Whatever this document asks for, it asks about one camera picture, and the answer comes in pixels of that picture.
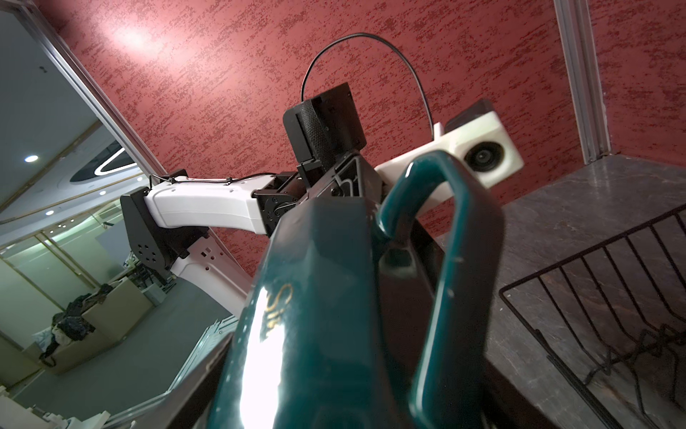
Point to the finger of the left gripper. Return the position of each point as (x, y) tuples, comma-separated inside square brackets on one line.
[(324, 128)]

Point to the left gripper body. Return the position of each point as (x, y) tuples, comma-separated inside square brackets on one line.
[(353, 177)]

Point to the dark green ceramic mug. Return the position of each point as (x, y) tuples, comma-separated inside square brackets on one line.
[(310, 350)]

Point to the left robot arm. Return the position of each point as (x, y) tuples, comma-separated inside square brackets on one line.
[(168, 222)]

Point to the black wire dish rack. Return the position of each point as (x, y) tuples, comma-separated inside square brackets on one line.
[(611, 320)]

